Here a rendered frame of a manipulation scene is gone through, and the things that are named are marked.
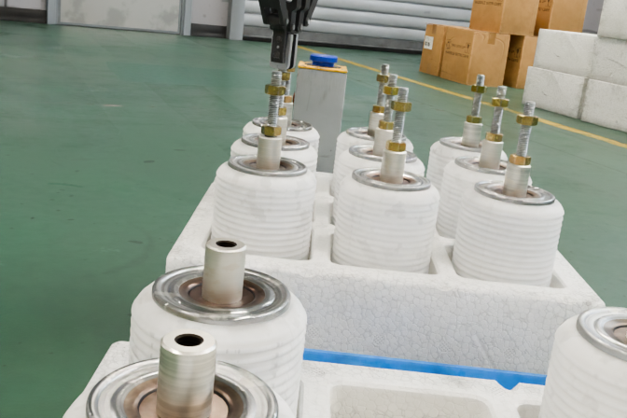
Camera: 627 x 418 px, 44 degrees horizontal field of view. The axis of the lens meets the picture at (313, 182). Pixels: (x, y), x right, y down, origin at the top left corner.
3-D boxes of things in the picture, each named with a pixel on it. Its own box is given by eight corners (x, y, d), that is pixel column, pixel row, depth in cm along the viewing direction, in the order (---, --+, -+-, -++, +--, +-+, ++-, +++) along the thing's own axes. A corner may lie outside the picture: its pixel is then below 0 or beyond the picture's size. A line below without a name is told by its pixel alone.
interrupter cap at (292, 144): (228, 145, 83) (229, 138, 83) (260, 135, 90) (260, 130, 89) (291, 157, 80) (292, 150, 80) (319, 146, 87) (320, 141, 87)
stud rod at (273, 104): (275, 152, 73) (284, 72, 71) (265, 151, 72) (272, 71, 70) (272, 149, 73) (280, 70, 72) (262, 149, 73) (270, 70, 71)
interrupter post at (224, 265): (196, 307, 41) (201, 248, 40) (202, 289, 43) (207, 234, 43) (241, 312, 41) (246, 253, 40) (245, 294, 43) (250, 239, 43)
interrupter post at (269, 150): (251, 171, 72) (255, 136, 71) (258, 165, 75) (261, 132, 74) (276, 174, 72) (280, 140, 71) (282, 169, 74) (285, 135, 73)
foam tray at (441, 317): (154, 438, 72) (165, 255, 67) (214, 284, 110) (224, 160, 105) (568, 481, 72) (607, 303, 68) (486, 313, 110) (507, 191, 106)
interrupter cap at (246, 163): (216, 173, 70) (217, 165, 70) (240, 157, 77) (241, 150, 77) (298, 185, 69) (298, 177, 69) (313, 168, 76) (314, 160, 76)
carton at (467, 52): (502, 87, 439) (510, 34, 432) (466, 85, 430) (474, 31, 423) (474, 79, 466) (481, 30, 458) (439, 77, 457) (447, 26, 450)
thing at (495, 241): (471, 337, 84) (498, 177, 80) (550, 373, 78) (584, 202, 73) (416, 358, 78) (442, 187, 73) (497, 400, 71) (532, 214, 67)
